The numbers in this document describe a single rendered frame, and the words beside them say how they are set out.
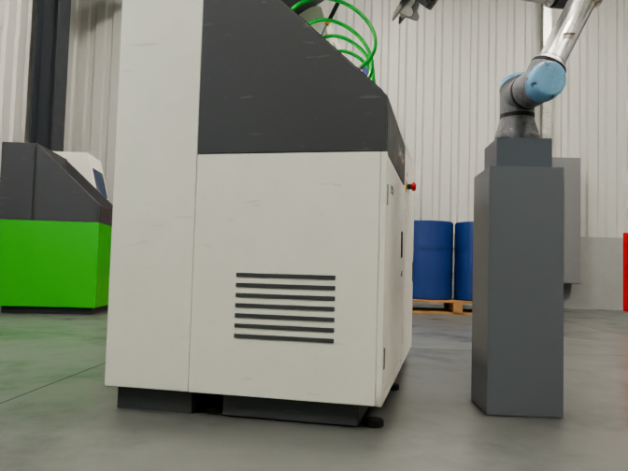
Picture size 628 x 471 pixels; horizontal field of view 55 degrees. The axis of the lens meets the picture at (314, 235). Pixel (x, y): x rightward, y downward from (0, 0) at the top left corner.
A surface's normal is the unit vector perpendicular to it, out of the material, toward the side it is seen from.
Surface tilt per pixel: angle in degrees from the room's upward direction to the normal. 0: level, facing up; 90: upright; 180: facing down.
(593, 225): 90
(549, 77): 97
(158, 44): 90
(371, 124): 90
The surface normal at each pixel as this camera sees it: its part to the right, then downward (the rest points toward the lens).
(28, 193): 0.08, -0.05
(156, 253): -0.22, -0.06
